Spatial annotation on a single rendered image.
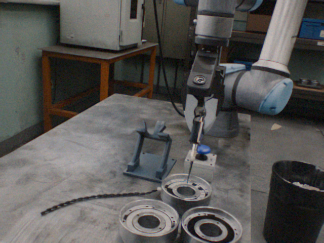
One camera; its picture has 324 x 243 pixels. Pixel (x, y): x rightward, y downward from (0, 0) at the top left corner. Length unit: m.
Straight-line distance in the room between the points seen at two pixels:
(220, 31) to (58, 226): 0.48
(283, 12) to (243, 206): 0.58
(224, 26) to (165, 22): 3.74
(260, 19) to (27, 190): 3.54
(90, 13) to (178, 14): 1.75
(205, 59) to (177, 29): 3.71
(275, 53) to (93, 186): 0.63
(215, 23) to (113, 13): 2.15
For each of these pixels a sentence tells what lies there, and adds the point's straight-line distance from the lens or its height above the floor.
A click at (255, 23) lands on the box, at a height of 1.12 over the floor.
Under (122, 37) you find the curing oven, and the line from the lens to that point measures 2.78.
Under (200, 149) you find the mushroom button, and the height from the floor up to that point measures 0.87.
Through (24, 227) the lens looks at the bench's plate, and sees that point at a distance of 0.64.
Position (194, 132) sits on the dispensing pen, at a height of 0.93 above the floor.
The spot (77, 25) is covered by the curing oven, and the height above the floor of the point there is 0.97.
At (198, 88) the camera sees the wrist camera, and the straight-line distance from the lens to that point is 0.62.
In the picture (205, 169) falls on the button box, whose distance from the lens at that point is 0.78.
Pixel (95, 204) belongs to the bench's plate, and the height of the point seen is 0.80.
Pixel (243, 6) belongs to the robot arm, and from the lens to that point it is 0.77.
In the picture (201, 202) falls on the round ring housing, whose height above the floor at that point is 0.83.
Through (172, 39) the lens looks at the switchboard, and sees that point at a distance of 4.40.
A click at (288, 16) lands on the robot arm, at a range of 1.05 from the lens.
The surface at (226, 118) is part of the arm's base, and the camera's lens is 1.07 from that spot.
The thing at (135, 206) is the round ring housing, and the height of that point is 0.83.
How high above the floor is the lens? 1.18
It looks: 20 degrees down
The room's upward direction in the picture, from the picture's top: 6 degrees clockwise
